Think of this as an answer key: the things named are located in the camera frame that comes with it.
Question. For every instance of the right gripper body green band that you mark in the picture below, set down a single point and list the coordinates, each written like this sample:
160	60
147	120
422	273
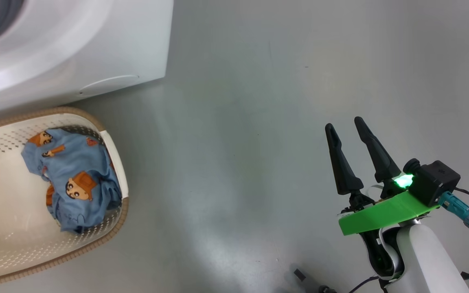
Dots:
381	215

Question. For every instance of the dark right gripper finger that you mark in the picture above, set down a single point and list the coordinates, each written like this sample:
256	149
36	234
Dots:
344	171
381	162

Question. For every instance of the blue cartoon print garment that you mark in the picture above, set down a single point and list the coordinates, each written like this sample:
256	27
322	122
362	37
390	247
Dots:
75	162

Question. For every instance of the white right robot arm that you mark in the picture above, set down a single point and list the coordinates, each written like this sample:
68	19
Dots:
430	260

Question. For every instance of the white front-load washing machine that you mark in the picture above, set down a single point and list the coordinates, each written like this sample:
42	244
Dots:
75	49

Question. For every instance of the cream perforated laundry basket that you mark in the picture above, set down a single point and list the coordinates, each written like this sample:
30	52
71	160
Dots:
2	203

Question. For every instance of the round white filter cover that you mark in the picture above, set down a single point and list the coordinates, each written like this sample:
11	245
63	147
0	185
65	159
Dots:
108	84

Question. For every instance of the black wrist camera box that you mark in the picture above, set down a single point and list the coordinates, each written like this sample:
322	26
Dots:
434	181

